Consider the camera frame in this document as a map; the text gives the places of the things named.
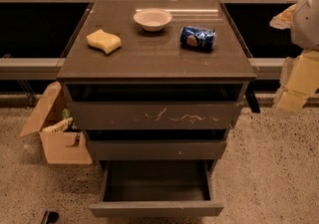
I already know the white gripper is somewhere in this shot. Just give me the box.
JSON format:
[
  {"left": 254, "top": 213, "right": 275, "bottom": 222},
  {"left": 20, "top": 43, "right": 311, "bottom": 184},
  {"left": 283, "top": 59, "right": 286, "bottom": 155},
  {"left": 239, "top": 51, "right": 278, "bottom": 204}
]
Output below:
[{"left": 269, "top": 4, "right": 319, "bottom": 114}]

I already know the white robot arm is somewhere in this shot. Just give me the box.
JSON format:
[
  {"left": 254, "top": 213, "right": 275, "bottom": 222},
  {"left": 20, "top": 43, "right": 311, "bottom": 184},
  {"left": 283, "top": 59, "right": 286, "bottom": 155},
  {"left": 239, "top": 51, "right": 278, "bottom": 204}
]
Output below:
[{"left": 270, "top": 0, "right": 319, "bottom": 117}]

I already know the dark grey drawer cabinet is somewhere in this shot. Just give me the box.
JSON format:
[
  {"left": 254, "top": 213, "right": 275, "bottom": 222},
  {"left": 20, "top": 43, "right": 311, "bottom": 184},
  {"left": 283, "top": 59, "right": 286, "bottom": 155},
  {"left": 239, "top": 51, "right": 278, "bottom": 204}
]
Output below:
[{"left": 56, "top": 0, "right": 262, "bottom": 219}]

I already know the scratched top drawer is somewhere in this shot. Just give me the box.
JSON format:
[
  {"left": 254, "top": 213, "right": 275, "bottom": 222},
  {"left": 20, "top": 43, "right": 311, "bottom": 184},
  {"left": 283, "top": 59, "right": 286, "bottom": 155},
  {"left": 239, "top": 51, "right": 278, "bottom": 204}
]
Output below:
[{"left": 65, "top": 83, "right": 243, "bottom": 130}]

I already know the blue Pepsi can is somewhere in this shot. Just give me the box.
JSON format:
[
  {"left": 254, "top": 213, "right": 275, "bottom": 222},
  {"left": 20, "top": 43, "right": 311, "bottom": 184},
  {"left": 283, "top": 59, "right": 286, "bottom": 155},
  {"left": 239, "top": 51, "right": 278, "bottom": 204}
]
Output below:
[{"left": 179, "top": 26, "right": 216, "bottom": 51}]

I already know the white bowl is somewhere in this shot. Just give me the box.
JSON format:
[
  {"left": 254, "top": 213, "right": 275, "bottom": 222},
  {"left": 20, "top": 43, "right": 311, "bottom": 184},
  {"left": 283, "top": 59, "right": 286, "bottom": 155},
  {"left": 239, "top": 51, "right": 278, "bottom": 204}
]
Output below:
[{"left": 134, "top": 8, "right": 172, "bottom": 32}]

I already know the yellow sponge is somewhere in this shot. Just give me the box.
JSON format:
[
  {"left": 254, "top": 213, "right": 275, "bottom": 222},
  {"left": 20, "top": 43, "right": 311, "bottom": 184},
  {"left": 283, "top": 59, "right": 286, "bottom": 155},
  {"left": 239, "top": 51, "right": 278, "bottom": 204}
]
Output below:
[{"left": 86, "top": 29, "right": 122, "bottom": 55}]

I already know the green item in box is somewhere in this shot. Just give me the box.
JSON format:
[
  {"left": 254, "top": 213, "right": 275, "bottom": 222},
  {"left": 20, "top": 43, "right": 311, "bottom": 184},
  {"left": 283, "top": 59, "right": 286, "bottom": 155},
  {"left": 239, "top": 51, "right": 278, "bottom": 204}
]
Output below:
[{"left": 62, "top": 109, "right": 71, "bottom": 119}]

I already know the snack bag in box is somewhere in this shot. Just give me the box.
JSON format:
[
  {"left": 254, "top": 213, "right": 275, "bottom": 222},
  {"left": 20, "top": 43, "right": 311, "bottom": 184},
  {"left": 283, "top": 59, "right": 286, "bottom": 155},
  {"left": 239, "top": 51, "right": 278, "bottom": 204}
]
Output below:
[{"left": 42, "top": 117, "right": 73, "bottom": 132}]

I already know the cardboard box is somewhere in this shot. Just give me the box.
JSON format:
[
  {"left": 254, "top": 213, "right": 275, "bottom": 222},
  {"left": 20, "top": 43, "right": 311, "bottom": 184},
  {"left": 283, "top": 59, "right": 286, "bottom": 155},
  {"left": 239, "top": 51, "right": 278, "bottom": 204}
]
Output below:
[{"left": 20, "top": 82, "right": 92, "bottom": 164}]

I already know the small black floor object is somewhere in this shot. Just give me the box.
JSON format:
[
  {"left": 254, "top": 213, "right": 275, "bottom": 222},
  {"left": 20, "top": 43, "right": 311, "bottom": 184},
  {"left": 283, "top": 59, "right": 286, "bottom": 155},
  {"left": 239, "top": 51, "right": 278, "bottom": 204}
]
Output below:
[{"left": 41, "top": 211, "right": 59, "bottom": 224}]

